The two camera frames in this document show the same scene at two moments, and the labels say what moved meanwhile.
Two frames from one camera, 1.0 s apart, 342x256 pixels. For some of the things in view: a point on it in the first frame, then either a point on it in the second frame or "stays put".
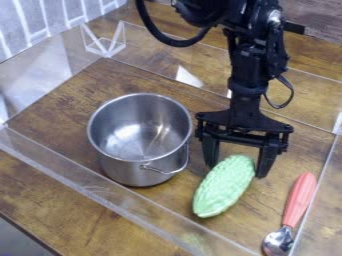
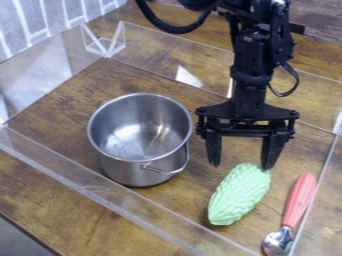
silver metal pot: [139, 133] stays put
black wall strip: [296, 28] stays put
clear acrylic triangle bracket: [102, 45] stays put
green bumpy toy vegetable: [224, 185] → [238, 193]
